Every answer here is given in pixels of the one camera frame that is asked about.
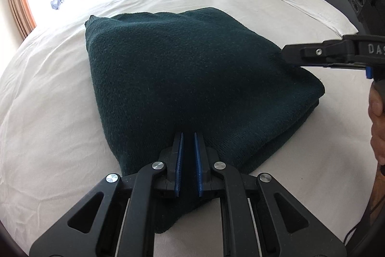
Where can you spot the dark green knit sweater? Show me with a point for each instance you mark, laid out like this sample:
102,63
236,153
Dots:
180,64

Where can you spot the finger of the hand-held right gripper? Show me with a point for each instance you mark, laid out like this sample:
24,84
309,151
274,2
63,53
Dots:
315,53

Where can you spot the person's right hand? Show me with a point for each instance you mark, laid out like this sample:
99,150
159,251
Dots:
377,124

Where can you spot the bed with white sheet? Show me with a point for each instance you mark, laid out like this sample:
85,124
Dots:
45,94

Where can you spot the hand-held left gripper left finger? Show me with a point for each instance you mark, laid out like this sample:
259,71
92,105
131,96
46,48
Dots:
177,163

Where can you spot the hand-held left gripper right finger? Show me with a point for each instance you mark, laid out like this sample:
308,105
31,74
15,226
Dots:
198,163

